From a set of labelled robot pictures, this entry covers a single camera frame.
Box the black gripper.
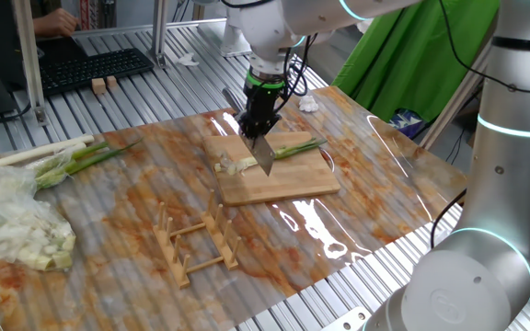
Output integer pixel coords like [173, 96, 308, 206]
[236, 86, 285, 141]

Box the crumpled white tissue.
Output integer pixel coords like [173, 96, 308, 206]
[176, 52, 200, 67]
[297, 95, 320, 114]

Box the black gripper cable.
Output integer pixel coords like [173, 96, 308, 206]
[218, 0, 530, 116]

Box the marble pattern plastic mat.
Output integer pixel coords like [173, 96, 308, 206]
[0, 86, 468, 331]

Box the blue patterned bag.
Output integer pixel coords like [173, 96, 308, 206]
[387, 108, 425, 139]

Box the long white leek stalk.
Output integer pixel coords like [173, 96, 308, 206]
[0, 133, 96, 167]

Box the green cloth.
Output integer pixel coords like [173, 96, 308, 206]
[331, 0, 501, 123]

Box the steel cleaver knife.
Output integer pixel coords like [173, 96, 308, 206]
[221, 86, 276, 177]

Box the green scallion stalk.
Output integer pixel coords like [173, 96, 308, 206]
[232, 137, 328, 175]

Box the silver robot mounting plate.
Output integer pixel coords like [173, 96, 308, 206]
[319, 306, 372, 331]

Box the plastic bag of chopped scallions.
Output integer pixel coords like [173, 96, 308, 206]
[0, 165, 77, 272]

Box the bundle of green scallions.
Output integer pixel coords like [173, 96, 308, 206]
[34, 140, 142, 190]

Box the person's hand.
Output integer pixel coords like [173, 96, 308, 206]
[32, 7, 80, 38]

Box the black keyboard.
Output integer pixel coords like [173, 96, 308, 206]
[38, 47, 156, 97]

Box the black flat device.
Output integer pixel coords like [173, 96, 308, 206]
[37, 35, 89, 61]

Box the wooden cutting board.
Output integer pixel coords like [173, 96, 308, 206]
[202, 131, 342, 207]

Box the wooden peg rack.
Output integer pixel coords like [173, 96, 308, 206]
[152, 188, 243, 290]

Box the green adapter ring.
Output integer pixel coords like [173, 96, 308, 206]
[245, 68, 287, 91]

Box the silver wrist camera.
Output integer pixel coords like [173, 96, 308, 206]
[221, 20, 252, 59]

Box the black base cable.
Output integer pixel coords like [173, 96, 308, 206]
[430, 188, 467, 249]

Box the aluminium frame post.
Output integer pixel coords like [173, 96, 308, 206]
[419, 40, 494, 151]
[11, 0, 49, 126]
[150, 0, 170, 69]

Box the red white box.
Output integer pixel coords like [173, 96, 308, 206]
[78, 0, 103, 31]

